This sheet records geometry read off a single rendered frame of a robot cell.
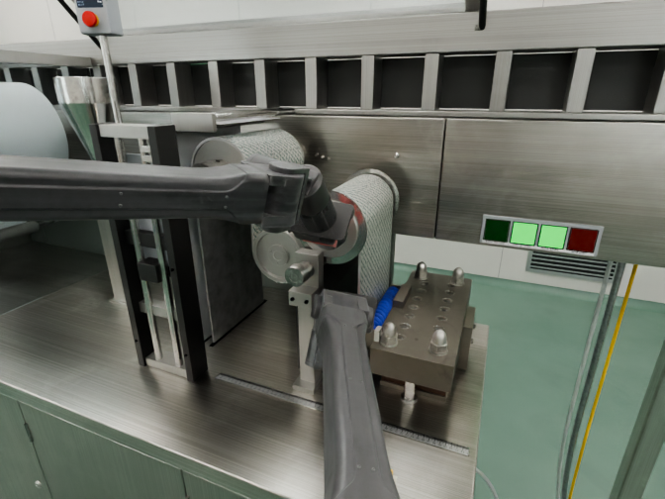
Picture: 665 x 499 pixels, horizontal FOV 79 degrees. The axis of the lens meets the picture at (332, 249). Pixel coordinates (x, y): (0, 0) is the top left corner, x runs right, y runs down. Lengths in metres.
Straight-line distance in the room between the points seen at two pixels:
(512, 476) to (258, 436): 1.42
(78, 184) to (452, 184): 0.82
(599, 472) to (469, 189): 1.53
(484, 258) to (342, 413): 3.23
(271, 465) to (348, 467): 0.44
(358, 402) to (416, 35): 0.83
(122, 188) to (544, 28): 0.86
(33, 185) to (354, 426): 0.34
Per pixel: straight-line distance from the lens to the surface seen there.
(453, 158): 1.02
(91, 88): 1.21
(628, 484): 1.69
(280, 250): 0.84
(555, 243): 1.06
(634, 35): 1.04
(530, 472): 2.11
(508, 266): 3.59
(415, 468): 0.79
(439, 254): 3.60
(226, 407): 0.90
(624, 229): 1.08
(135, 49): 1.47
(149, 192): 0.43
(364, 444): 0.37
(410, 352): 0.81
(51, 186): 0.41
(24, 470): 1.49
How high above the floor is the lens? 1.49
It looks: 21 degrees down
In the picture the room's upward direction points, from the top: straight up
